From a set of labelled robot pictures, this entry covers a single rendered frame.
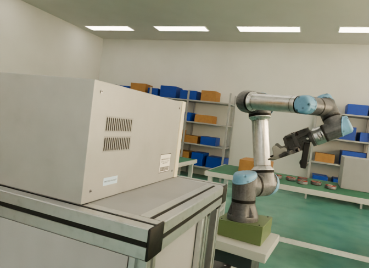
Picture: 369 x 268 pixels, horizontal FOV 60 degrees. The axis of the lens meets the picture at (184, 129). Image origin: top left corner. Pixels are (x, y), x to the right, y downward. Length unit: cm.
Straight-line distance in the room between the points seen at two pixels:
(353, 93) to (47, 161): 729
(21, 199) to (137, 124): 24
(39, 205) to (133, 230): 17
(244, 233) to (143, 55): 763
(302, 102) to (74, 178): 101
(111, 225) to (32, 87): 28
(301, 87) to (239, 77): 141
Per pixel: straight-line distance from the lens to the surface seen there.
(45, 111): 59
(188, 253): 70
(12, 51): 746
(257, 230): 155
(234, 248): 152
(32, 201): 58
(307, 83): 762
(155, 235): 48
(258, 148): 168
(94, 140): 54
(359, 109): 706
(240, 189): 156
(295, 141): 145
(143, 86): 809
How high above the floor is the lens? 127
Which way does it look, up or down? 2 degrees down
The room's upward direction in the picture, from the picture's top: 7 degrees clockwise
